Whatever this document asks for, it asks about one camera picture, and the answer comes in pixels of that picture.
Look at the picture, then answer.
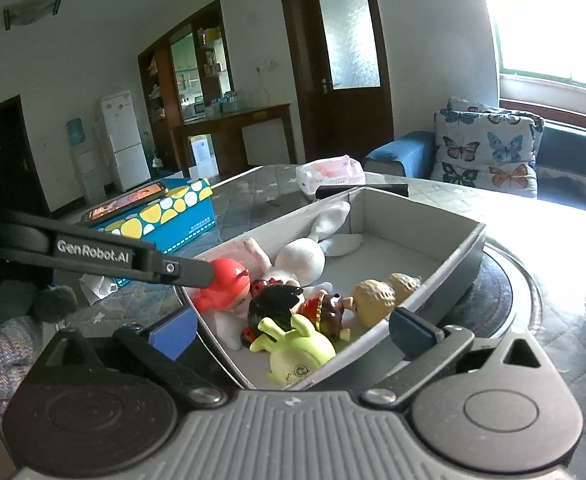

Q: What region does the blue sofa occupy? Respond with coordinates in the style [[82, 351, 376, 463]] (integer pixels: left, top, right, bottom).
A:
[[363, 119, 586, 210]]

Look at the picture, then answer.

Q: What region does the green alien toy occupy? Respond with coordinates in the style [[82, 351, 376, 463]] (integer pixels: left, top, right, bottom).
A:
[[250, 314, 336, 386]]

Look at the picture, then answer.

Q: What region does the smartphone on box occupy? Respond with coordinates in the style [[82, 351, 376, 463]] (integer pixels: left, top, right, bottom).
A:
[[80, 182, 167, 226]]

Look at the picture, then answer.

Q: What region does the tan peanut toy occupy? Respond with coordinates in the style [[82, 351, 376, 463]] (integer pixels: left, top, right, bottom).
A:
[[350, 273, 422, 328]]

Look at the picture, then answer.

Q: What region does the pink tissue pack far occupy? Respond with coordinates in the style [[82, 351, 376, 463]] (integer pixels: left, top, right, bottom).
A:
[[296, 155, 366, 198]]

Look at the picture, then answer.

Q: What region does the water dispenser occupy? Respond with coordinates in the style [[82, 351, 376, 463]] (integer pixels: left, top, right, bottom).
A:
[[66, 118, 105, 205]]

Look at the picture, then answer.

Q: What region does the red rubber toy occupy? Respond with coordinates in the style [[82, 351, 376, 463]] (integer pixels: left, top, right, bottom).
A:
[[192, 258, 250, 313]]

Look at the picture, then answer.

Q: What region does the blue yellow tissue box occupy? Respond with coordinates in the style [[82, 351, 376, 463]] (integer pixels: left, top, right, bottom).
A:
[[79, 176, 218, 288]]

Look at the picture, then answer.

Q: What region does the dark wooden door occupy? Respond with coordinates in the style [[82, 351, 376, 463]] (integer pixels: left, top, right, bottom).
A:
[[281, 0, 394, 162]]

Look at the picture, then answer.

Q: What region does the wooden cabinet shelf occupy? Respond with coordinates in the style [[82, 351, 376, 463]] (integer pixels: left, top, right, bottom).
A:
[[138, 0, 297, 177]]

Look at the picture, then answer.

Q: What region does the white refrigerator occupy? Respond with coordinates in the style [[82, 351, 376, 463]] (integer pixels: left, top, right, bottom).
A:
[[100, 91, 151, 192]]

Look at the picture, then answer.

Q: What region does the white plush rabbit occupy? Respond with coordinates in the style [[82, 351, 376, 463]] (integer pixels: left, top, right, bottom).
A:
[[214, 202, 362, 351]]

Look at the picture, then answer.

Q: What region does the butterfly print pillow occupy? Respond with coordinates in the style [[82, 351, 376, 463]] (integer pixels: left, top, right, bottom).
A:
[[430, 98, 544, 198]]

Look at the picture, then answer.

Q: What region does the black remote control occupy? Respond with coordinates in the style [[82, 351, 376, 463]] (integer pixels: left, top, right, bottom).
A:
[[314, 182, 409, 201]]

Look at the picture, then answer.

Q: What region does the grey cardboard box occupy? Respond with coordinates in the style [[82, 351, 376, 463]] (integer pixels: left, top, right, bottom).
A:
[[196, 188, 486, 390]]

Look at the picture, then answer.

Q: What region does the round induction cooktop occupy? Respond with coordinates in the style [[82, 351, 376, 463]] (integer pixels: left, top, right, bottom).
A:
[[416, 237, 542, 338]]

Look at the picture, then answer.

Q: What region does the black-haired doll figure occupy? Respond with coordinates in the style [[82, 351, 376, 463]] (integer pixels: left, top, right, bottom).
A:
[[242, 278, 358, 348]]

